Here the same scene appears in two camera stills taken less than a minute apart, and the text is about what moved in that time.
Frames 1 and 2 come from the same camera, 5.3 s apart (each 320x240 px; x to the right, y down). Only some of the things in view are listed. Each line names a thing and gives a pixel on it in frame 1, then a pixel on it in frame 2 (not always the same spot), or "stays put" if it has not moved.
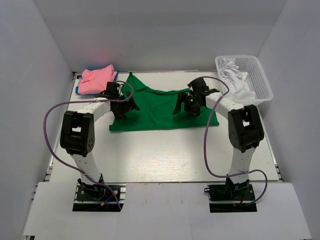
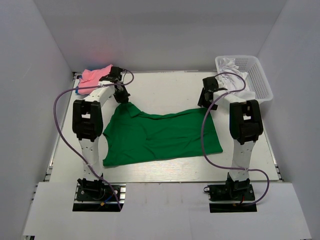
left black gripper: x=129 y=106 → x=124 y=98
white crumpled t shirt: x=235 y=78 stays put
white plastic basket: x=257 y=79 stays put
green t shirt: x=156 y=109 → x=132 y=135
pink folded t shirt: x=95 y=81 stays put
